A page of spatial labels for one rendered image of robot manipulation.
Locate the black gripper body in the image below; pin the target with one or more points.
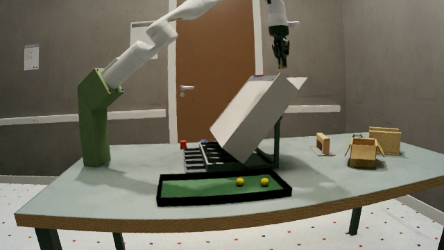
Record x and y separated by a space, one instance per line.
279 32

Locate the red plug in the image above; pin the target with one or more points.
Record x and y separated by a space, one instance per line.
183 144

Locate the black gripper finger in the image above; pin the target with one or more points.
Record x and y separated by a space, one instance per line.
275 51
284 52

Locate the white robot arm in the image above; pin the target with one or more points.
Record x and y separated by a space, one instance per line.
162 34

